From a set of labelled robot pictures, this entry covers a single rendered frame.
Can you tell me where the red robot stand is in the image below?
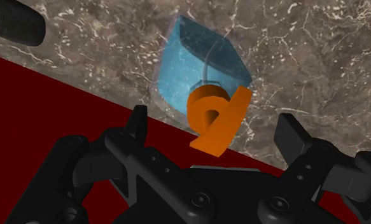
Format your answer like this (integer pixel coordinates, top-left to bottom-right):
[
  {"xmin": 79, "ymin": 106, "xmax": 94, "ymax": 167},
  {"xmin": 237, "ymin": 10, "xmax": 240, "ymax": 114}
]
[{"xmin": 0, "ymin": 52, "xmax": 361, "ymax": 224}]

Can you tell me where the black rounded cylinder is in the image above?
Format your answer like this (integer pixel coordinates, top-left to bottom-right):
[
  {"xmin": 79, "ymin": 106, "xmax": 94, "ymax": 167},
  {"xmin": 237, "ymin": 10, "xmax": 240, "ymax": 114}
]
[{"xmin": 0, "ymin": 0, "xmax": 46, "ymax": 47}]

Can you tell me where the blue soap dispenser orange pump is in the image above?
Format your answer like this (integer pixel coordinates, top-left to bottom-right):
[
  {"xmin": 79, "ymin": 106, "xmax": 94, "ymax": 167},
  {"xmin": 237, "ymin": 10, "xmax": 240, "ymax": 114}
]
[{"xmin": 148, "ymin": 15, "xmax": 253, "ymax": 158}]

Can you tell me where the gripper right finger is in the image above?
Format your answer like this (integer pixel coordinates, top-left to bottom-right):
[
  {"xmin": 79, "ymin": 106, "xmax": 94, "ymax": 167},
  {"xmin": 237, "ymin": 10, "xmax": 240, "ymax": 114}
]
[{"xmin": 256, "ymin": 113, "xmax": 371, "ymax": 224}]

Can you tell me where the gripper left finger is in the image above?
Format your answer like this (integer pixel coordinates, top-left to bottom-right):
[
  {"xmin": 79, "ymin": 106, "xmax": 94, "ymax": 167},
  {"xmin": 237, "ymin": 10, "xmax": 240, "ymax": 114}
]
[{"xmin": 4, "ymin": 104, "xmax": 218, "ymax": 224}]

